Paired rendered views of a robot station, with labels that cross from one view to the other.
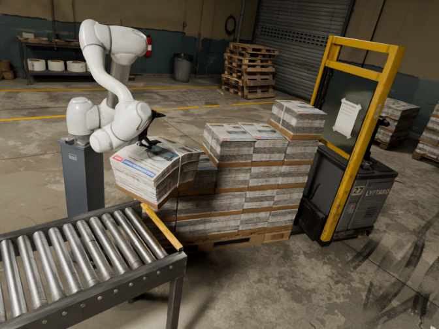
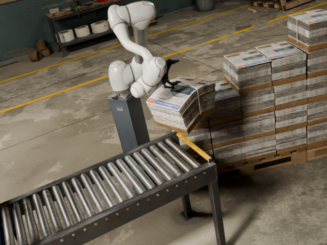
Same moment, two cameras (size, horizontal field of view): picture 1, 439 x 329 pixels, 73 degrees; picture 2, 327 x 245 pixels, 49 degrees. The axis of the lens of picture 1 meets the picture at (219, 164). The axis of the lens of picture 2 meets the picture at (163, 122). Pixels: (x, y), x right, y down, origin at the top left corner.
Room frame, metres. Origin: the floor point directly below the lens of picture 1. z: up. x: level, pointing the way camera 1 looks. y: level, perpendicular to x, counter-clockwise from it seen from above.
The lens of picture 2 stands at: (-0.74, -0.32, 2.14)
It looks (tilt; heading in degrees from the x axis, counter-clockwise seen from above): 28 degrees down; 21
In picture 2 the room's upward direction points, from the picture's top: 12 degrees counter-clockwise
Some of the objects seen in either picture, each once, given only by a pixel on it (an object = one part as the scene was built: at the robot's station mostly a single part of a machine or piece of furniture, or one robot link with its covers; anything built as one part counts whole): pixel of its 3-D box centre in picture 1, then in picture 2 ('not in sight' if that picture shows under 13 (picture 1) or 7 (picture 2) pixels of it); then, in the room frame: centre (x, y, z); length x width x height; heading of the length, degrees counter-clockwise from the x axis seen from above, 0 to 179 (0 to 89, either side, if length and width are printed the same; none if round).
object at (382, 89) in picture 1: (355, 156); not in sight; (2.33, -1.11, 0.97); 0.09 x 0.09 x 1.75; 24
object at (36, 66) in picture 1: (66, 57); (89, 20); (6.95, 3.87, 0.55); 1.80 x 0.70 x 1.09; 132
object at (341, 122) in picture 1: (341, 109); not in sight; (2.64, -1.00, 1.28); 0.57 x 0.01 x 0.65; 24
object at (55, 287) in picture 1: (48, 264); (121, 181); (0.92, 0.67, 0.77); 0.47 x 0.05 x 0.05; 42
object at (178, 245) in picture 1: (160, 224); (193, 146); (1.27, 0.26, 0.81); 0.43 x 0.03 x 0.02; 42
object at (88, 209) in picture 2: not in sight; (82, 198); (0.75, 0.87, 0.77); 0.47 x 0.05 x 0.05; 42
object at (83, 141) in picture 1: (79, 136); (120, 91); (1.75, 0.94, 1.03); 0.22 x 0.18 x 0.06; 166
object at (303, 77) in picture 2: (257, 153); (280, 72); (2.34, -0.31, 0.86); 0.38 x 0.29 x 0.04; 23
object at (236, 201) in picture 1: (204, 200); (237, 127); (2.16, 0.08, 0.42); 1.17 x 0.39 x 0.83; 114
